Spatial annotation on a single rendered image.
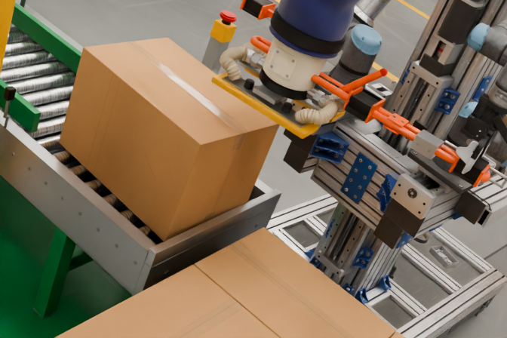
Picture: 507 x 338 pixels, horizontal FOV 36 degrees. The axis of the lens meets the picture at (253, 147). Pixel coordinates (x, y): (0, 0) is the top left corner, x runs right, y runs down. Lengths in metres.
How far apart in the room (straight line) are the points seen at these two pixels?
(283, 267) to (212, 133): 0.56
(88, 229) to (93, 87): 0.48
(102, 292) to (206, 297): 0.79
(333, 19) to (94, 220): 1.02
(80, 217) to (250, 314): 0.66
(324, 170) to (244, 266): 0.54
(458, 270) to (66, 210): 1.95
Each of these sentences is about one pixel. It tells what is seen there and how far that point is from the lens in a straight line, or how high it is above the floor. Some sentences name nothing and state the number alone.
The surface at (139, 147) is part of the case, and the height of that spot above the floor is 0.78.
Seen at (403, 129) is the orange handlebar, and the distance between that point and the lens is 2.24.
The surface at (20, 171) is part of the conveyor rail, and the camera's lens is 2.85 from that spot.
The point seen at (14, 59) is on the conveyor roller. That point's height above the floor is 0.54.
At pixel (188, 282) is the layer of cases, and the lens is 2.51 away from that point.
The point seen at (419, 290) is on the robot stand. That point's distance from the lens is 3.58.
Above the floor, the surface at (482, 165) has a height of 1.28.
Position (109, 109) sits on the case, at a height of 0.82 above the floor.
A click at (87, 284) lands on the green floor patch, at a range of 3.19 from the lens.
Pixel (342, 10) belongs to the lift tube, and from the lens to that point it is 2.23.
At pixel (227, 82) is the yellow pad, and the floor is 1.15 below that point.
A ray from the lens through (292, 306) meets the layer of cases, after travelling 2.59.
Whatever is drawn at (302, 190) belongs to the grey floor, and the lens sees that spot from 4.24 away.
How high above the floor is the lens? 2.15
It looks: 29 degrees down
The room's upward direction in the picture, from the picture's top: 22 degrees clockwise
